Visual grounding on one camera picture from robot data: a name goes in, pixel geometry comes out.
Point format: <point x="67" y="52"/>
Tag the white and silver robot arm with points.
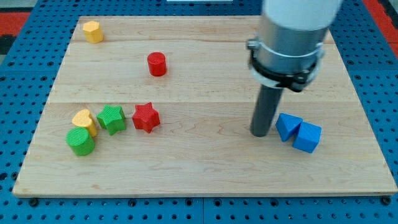
<point x="288" y="47"/>

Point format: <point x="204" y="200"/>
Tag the red star block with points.
<point x="145" y="117"/>

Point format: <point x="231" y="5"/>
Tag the light wooden board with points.
<point x="203" y="146"/>

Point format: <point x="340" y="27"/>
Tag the red cylinder block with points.
<point x="157" y="64"/>

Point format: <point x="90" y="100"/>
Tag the dark grey cylindrical pointer rod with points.
<point x="264" y="110"/>

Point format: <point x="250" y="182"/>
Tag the green star block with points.
<point x="112" y="119"/>

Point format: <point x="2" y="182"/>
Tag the blue triangle block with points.
<point x="287" y="125"/>

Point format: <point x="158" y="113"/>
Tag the blue cube block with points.
<point x="308" y="137"/>

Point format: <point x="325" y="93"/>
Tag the yellow heart block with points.
<point x="85" y="120"/>

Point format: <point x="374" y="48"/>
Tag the green cylinder block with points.
<point x="80" y="141"/>

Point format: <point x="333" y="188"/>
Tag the yellow hexagon block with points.
<point x="93" y="32"/>

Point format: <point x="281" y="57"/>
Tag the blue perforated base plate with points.
<point x="31" y="65"/>

